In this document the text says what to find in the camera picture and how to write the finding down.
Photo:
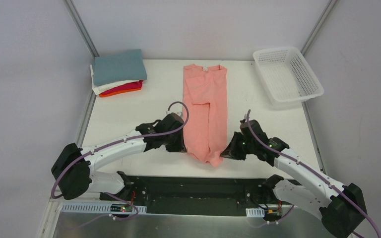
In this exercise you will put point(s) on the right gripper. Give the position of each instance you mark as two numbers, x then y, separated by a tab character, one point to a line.
233	149

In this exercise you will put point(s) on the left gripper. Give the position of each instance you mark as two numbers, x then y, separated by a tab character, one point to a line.
176	143

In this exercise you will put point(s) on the salmon pink t-shirt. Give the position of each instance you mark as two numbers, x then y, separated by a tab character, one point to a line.
205	95

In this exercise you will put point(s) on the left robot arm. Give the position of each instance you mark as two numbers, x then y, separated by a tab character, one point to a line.
77	170

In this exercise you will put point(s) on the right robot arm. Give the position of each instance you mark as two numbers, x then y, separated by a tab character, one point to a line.
340	208

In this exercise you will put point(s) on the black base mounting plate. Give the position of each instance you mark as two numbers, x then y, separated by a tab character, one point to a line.
198	196

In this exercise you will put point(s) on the folded orange t-shirt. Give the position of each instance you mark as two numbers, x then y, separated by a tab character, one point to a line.
103	95

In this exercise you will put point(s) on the folded magenta t-shirt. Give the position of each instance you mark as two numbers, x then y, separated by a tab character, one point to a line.
126	86

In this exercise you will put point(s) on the white plastic basket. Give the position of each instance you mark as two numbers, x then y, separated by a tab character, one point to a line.
286	76

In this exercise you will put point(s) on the folded blue-grey t-shirt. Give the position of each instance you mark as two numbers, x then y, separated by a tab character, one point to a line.
127	65

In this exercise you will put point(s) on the folded white t-shirt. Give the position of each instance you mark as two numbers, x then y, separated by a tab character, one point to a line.
100	89

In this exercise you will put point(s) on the right white slotted duct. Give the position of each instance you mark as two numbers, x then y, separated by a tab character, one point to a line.
255	212

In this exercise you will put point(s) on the white slotted duct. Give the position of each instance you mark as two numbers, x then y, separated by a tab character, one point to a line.
102	208
255	212

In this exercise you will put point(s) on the left white slotted duct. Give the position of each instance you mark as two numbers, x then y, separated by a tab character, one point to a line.
102	208

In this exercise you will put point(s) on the aluminium corner post left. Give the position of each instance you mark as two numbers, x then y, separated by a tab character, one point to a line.
73	11

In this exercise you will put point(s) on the aluminium corner post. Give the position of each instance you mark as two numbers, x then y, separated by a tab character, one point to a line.
331	4
73	11

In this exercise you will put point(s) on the aluminium corner post right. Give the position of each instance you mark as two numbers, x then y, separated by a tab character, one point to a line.
331	4

